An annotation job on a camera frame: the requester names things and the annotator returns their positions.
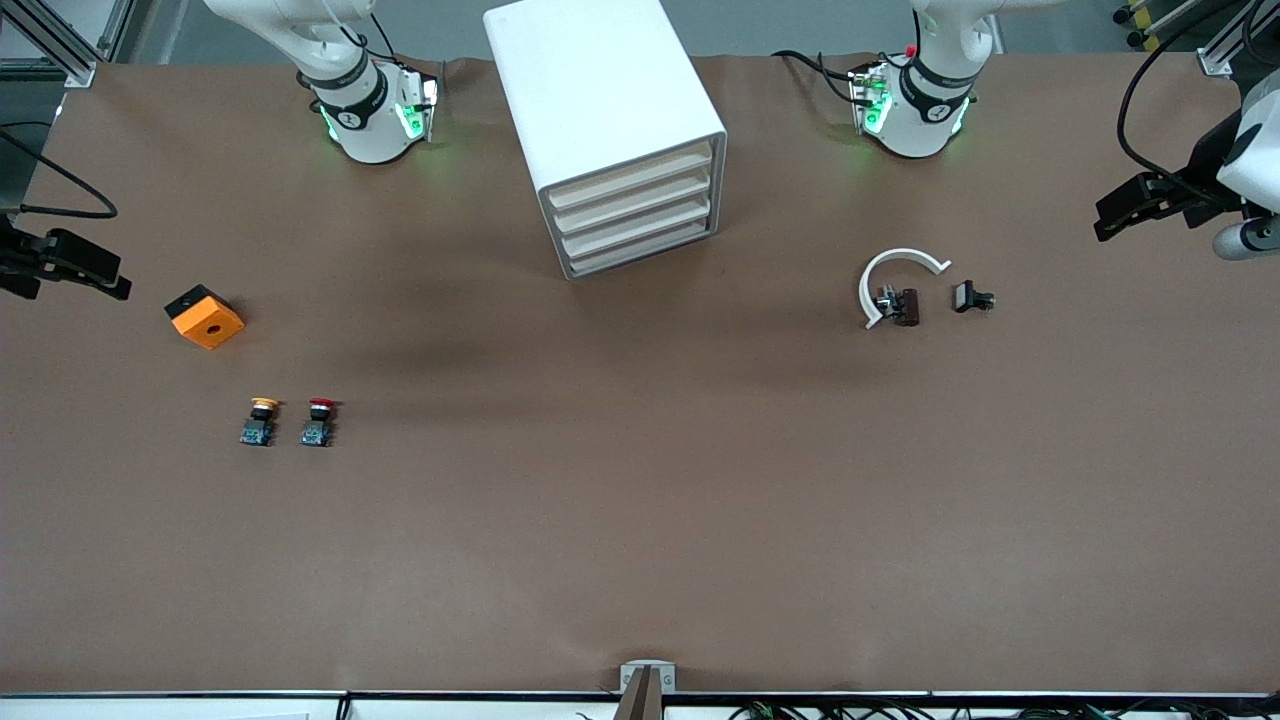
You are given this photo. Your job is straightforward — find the white drawer cabinet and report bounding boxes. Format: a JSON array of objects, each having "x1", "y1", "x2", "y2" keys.
[{"x1": 484, "y1": 0, "x2": 729, "y2": 282}]

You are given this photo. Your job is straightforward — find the orange box with hole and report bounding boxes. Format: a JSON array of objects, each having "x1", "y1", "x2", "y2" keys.
[{"x1": 164, "y1": 285, "x2": 246, "y2": 351}]

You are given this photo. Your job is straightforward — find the yellow black equipment foot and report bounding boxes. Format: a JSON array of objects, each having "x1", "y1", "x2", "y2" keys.
[{"x1": 1113, "y1": 0, "x2": 1206, "y2": 51}]

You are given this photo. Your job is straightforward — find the white curved plastic clamp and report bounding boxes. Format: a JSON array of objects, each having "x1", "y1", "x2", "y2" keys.
[{"x1": 858, "y1": 248, "x2": 953, "y2": 330}]

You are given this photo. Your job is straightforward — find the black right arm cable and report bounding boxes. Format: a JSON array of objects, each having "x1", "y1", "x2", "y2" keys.
[{"x1": 0, "y1": 124, "x2": 119, "y2": 220}]

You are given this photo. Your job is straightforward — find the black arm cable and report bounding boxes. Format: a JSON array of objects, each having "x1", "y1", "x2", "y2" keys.
[
  {"x1": 0, "y1": 124, "x2": 119, "y2": 220},
  {"x1": 1117, "y1": 0, "x2": 1280, "y2": 196}
]

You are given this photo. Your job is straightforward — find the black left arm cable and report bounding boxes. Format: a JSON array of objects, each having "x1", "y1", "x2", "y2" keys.
[{"x1": 1117, "y1": 0, "x2": 1280, "y2": 196}]

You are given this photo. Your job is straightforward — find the aluminium frame profile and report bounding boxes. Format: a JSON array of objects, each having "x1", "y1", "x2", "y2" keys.
[
  {"x1": 0, "y1": 0, "x2": 136, "y2": 88},
  {"x1": 1195, "y1": 0, "x2": 1280, "y2": 78}
]

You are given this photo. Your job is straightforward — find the yellow push button switch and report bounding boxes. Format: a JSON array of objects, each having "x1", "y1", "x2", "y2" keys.
[{"x1": 239, "y1": 397, "x2": 282, "y2": 448}]

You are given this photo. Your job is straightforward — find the red push button switch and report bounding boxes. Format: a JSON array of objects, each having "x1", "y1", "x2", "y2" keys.
[{"x1": 299, "y1": 397, "x2": 339, "y2": 448}]

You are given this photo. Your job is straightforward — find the black base cable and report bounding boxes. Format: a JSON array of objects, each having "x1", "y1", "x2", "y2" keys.
[{"x1": 770, "y1": 48, "x2": 873, "y2": 107}]

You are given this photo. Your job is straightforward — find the grey metal table bracket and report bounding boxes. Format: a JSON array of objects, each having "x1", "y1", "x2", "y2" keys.
[{"x1": 619, "y1": 660, "x2": 677, "y2": 720}]

